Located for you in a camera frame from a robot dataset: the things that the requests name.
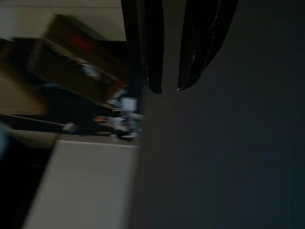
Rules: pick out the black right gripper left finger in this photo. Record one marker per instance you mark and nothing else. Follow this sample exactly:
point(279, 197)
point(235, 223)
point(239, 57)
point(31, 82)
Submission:
point(153, 47)

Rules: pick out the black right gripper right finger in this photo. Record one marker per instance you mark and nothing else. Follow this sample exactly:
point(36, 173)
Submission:
point(202, 43)

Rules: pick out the small white box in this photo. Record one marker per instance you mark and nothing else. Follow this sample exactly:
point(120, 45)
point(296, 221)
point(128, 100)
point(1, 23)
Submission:
point(128, 104)

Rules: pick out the brown cardboard box red label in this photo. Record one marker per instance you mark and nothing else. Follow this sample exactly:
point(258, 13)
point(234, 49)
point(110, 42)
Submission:
point(71, 59)

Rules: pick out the large black floor mat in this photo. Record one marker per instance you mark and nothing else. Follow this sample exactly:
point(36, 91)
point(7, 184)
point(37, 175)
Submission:
point(71, 112)

